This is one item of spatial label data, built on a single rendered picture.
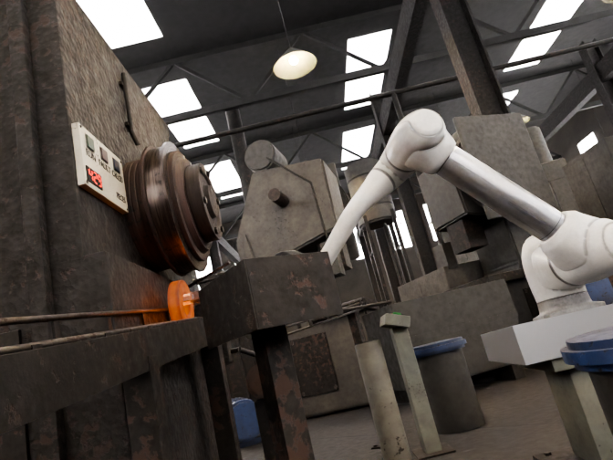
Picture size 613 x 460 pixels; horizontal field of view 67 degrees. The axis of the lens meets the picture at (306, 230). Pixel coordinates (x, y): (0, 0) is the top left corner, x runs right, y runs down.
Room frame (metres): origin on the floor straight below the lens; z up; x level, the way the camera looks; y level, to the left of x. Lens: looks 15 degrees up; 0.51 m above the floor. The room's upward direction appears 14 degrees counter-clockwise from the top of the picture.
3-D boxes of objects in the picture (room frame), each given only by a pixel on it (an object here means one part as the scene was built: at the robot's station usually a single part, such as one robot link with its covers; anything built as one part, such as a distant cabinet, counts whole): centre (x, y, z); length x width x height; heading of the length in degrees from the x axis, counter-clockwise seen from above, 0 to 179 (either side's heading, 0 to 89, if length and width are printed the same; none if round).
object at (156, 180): (1.55, 0.42, 1.11); 0.47 x 0.06 x 0.47; 0
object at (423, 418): (2.23, -0.31, 0.31); 0.24 x 0.16 x 0.62; 0
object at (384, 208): (10.36, -1.65, 2.25); 0.92 x 0.92 x 4.50
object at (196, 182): (1.55, 0.33, 1.11); 0.28 x 0.06 x 0.28; 0
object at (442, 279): (5.66, -1.38, 0.55); 1.10 x 0.53 x 1.10; 20
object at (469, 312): (4.01, -0.84, 0.39); 1.03 x 0.83 x 0.77; 105
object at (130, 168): (1.55, 0.51, 1.11); 0.47 x 0.10 x 0.47; 0
